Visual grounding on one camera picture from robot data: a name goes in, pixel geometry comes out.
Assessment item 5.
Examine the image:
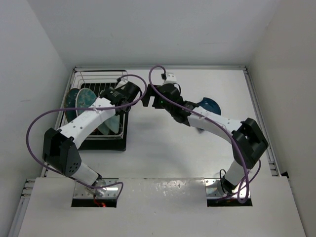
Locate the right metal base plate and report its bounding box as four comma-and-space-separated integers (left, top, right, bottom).
204, 178, 246, 200

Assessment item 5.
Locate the purple cable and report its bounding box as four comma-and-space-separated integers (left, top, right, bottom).
25, 74, 149, 196
149, 65, 262, 204

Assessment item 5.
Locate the round dark teal plate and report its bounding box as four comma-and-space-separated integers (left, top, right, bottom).
64, 88, 79, 122

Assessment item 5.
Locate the metal base plate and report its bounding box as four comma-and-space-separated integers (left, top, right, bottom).
73, 179, 120, 199
204, 178, 246, 200

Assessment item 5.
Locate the aluminium frame rail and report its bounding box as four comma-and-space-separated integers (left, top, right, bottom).
243, 67, 281, 176

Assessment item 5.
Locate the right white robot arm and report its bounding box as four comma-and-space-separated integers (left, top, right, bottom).
142, 83, 269, 195

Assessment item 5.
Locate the light teal divided rectangular plate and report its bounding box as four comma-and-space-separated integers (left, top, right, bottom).
104, 115, 120, 133

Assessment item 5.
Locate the black drip tray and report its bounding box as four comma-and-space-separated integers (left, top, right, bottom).
79, 82, 129, 151

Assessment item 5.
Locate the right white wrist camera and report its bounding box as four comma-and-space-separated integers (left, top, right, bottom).
161, 72, 177, 85

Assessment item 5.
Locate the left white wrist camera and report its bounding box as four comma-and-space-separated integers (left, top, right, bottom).
115, 77, 128, 89

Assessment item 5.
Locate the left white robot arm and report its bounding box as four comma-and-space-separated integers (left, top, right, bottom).
43, 82, 141, 189

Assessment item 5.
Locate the dark blue leaf-shaped dish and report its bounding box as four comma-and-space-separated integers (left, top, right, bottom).
197, 97, 222, 115

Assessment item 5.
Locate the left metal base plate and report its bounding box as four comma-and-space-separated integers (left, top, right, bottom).
73, 179, 120, 199

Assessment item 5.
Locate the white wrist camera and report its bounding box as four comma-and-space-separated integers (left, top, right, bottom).
115, 77, 128, 89
161, 72, 177, 85

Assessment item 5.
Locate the red and teal round plate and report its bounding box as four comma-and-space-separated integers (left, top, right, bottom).
75, 88, 97, 108

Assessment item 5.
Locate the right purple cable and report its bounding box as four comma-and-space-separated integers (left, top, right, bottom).
149, 65, 262, 204

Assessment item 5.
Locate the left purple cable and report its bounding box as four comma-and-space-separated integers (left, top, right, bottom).
25, 74, 149, 196

